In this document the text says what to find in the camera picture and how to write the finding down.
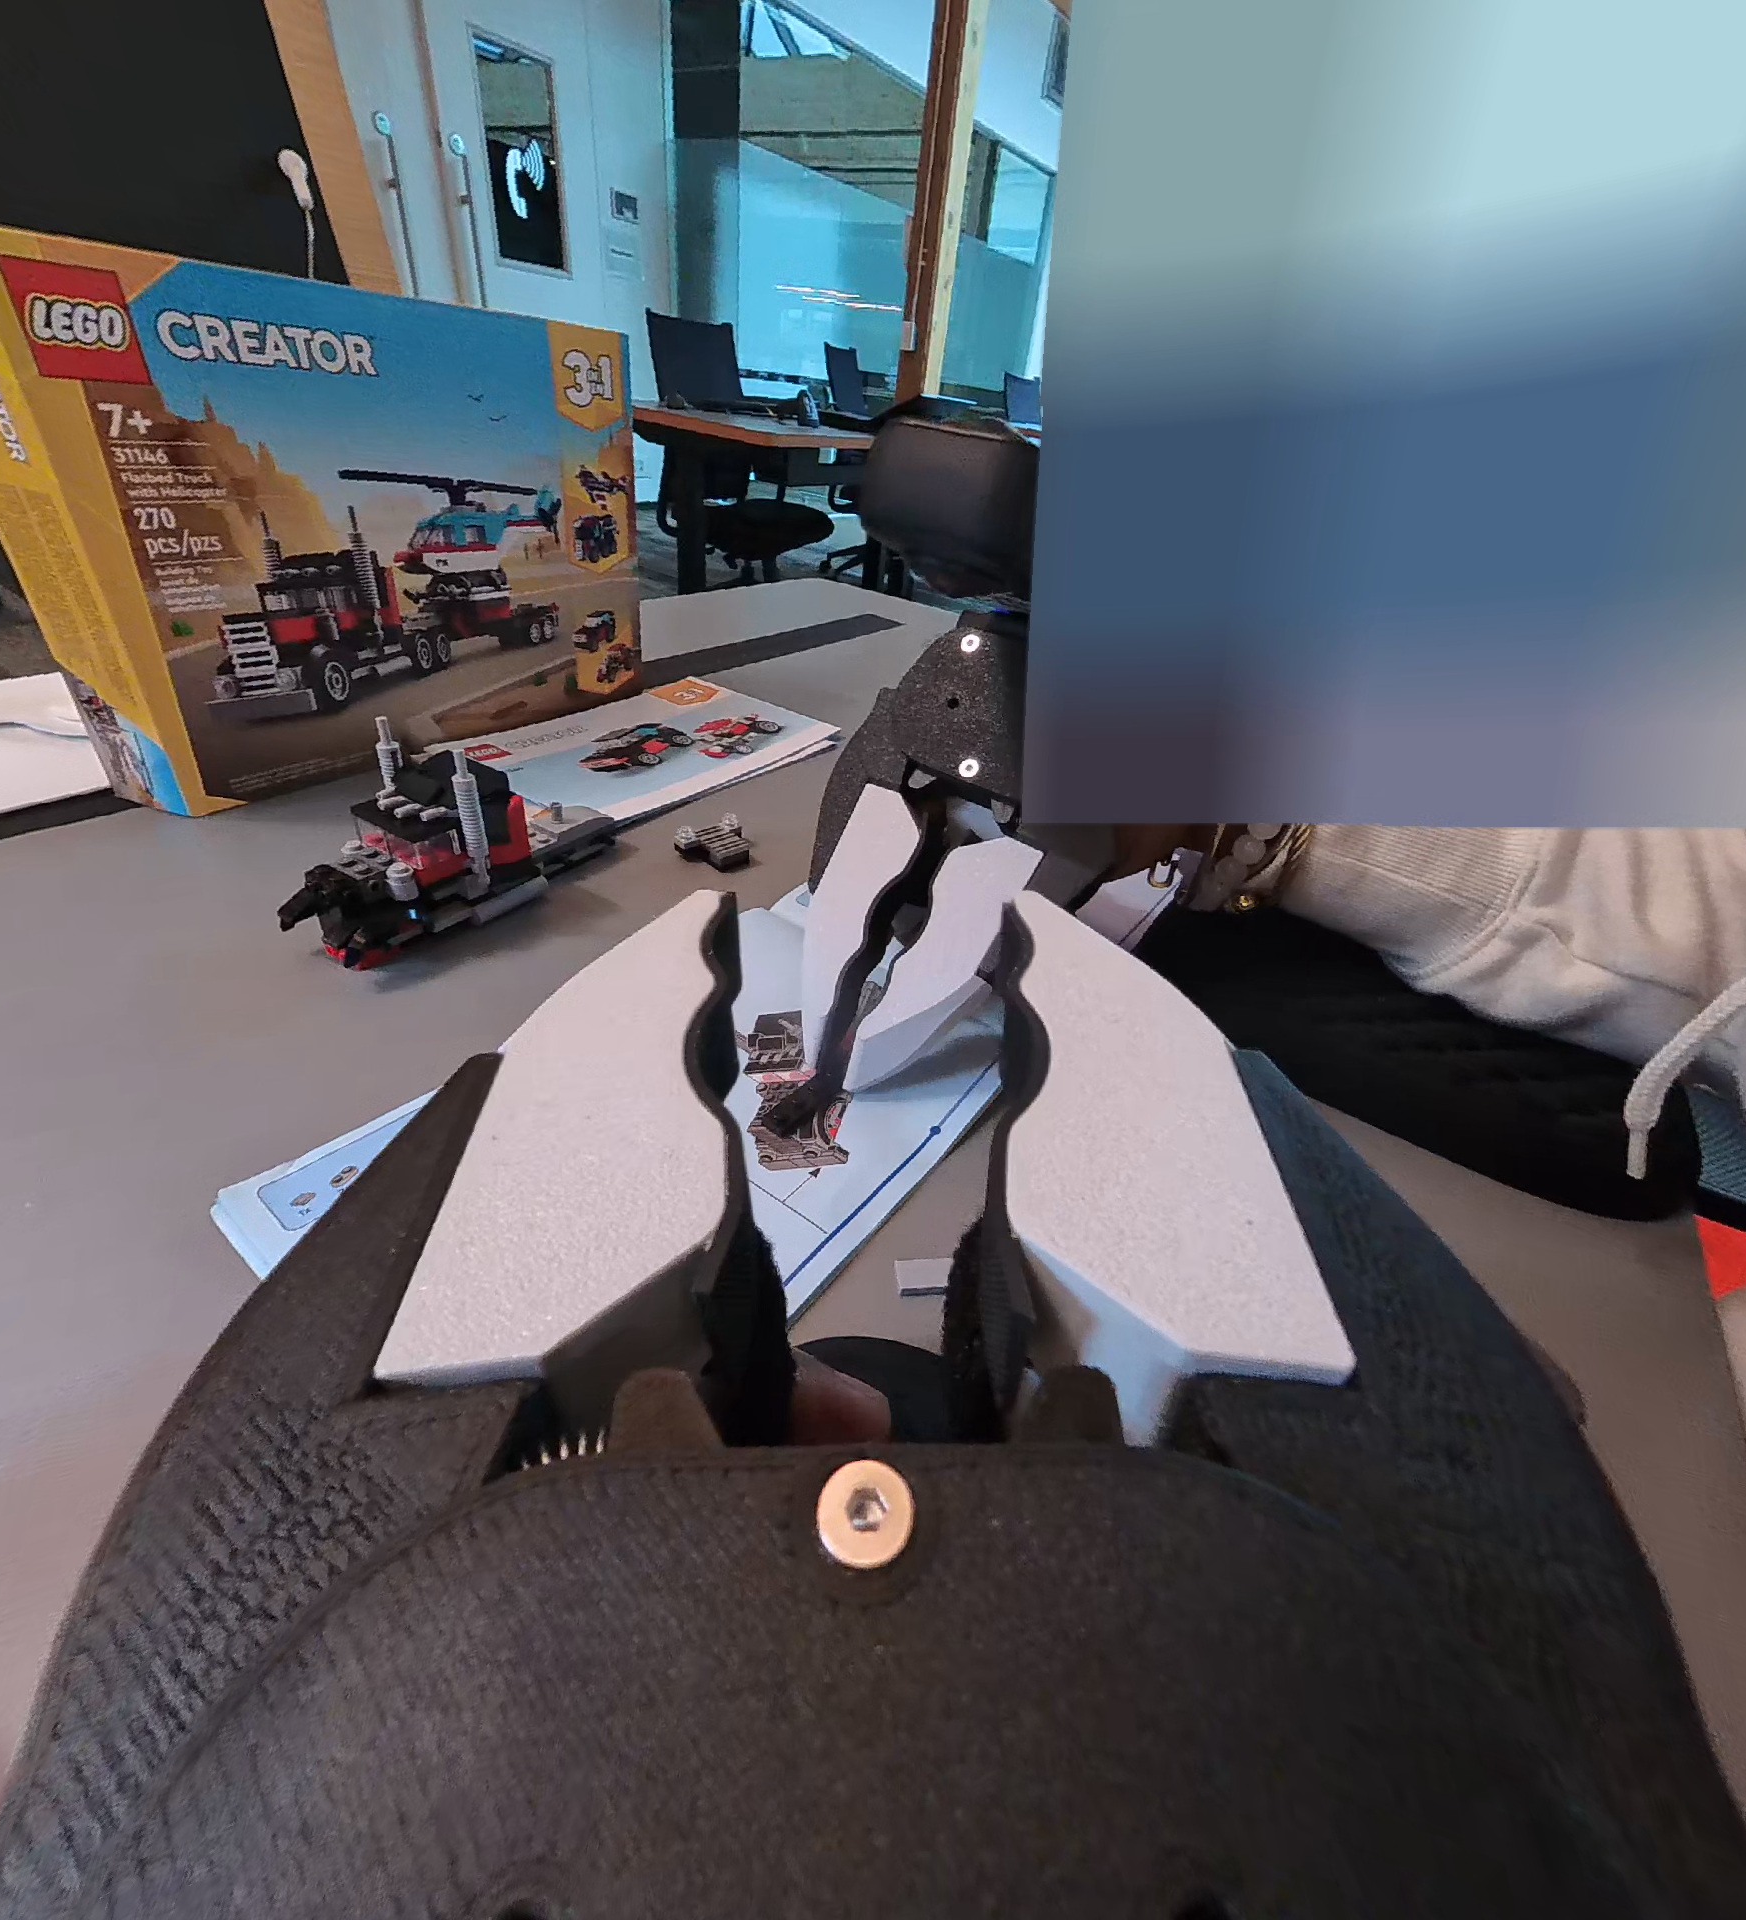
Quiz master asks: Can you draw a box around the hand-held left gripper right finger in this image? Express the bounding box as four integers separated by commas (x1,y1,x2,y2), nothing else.
948,890,1357,1450

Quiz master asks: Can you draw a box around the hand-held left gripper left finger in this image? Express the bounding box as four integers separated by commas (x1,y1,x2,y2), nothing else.
368,889,791,1450

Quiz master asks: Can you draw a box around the person's right forearm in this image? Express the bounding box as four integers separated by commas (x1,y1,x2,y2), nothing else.
1267,825,1746,1081

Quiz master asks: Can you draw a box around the black quilted pad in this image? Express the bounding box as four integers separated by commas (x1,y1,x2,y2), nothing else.
1133,895,1703,1219

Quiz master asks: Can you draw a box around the yellow lego set box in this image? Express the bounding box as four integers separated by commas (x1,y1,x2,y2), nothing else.
0,209,648,819

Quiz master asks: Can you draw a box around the white bead bracelet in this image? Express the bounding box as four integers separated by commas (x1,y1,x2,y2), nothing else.
1207,825,1317,921

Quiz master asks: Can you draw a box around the black phone sign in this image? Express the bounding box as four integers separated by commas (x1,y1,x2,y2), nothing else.
487,126,568,272

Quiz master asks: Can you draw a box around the black and red lego truck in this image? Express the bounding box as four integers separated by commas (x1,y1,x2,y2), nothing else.
277,717,622,971

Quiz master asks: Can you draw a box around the lego instruction booklet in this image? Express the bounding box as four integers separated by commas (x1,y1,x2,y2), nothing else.
213,878,1010,1320
423,676,844,827

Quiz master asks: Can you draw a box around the brown office desk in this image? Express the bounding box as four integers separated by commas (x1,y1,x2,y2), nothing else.
631,392,1038,599

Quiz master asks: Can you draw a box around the black office chair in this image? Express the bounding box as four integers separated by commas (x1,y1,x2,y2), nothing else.
643,306,834,579

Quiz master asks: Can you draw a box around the closed lego instruction booklet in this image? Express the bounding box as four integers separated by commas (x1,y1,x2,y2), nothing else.
423,676,844,827

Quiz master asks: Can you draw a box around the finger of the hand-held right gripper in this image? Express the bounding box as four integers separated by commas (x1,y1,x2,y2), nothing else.
834,832,1050,1096
806,782,954,1084

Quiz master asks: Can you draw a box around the black mesh chair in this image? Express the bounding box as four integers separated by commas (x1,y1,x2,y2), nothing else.
857,419,1038,603

